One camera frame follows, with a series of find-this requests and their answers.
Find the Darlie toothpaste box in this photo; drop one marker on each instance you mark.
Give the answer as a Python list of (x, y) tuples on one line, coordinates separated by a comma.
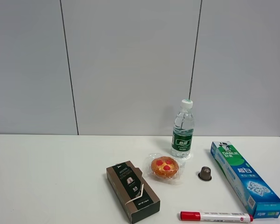
[(258, 198)]

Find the clear water bottle green label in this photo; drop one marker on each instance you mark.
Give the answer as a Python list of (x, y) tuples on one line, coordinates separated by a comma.
[(183, 130)]

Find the brown coffee capsule box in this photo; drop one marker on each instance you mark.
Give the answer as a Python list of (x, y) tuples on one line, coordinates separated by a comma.
[(135, 195)]

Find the red white marker pen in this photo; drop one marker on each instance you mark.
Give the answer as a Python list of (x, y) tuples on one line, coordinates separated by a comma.
[(216, 217)]

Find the brown coffee capsule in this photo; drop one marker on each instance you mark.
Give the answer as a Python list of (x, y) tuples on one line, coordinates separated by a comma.
[(205, 174)]

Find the wrapped fruit tart pastry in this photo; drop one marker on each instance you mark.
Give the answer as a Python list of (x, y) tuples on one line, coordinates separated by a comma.
[(165, 169)]

